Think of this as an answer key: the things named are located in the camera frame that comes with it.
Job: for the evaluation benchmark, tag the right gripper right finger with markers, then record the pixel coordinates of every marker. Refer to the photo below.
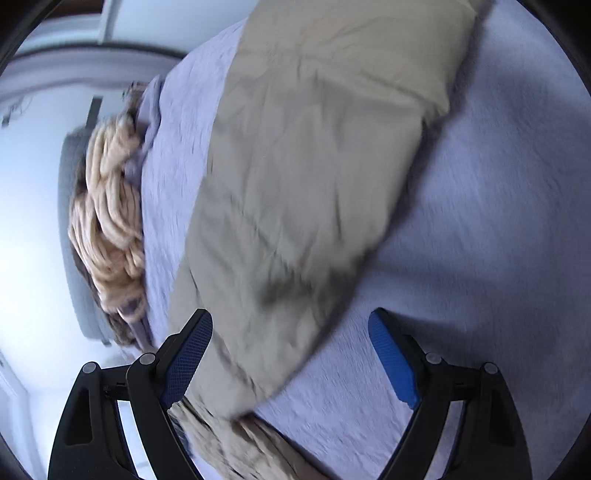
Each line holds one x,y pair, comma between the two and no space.
490,442

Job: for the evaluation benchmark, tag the beige puffer jacket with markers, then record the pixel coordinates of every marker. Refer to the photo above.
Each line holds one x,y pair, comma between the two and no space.
323,111

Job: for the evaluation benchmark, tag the lavender bed blanket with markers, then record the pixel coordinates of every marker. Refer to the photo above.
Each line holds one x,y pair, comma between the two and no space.
488,257

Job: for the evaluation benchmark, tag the cream striped garment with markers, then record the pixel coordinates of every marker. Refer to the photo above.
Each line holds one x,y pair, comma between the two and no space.
111,207

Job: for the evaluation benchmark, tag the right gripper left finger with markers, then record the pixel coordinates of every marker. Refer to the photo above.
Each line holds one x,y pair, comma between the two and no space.
90,442

